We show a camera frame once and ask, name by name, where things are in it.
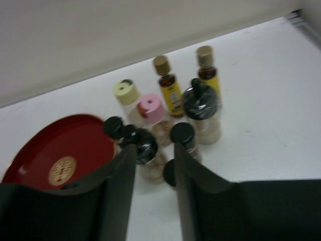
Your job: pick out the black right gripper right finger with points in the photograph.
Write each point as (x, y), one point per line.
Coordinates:
(213, 208)

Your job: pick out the black knob glass dispenser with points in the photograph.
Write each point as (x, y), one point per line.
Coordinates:
(201, 106)
(151, 159)

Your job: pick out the cream cap spice jar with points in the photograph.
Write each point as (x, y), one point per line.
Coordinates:
(127, 95)

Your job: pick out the yellow label oil bottle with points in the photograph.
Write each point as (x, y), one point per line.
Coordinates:
(169, 86)
(208, 73)

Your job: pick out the black cap spice bottle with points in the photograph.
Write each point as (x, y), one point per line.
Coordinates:
(184, 134)
(169, 174)
(113, 127)

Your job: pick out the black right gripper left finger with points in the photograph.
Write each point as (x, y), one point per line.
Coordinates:
(94, 207)

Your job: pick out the red round tray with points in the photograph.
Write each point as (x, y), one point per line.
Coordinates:
(61, 153)

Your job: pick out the pink cap spice jar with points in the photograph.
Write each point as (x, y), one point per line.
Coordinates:
(158, 121)

